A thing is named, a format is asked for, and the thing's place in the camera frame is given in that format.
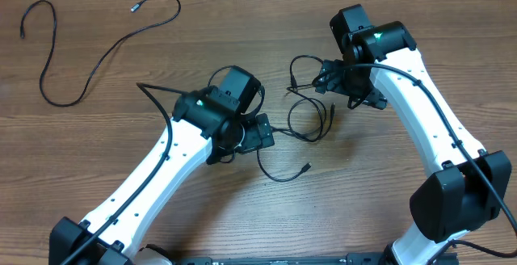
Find black USB cable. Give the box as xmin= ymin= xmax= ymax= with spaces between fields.
xmin=270 ymin=54 xmax=336 ymax=143
xmin=19 ymin=0 xmax=182 ymax=108
xmin=207 ymin=65 xmax=313 ymax=183

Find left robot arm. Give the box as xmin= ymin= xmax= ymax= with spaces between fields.
xmin=48 ymin=65 xmax=274 ymax=264

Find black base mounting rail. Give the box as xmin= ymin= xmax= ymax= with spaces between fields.
xmin=171 ymin=252 xmax=386 ymax=265

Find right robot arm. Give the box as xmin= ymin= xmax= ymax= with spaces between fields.
xmin=313 ymin=5 xmax=515 ymax=264

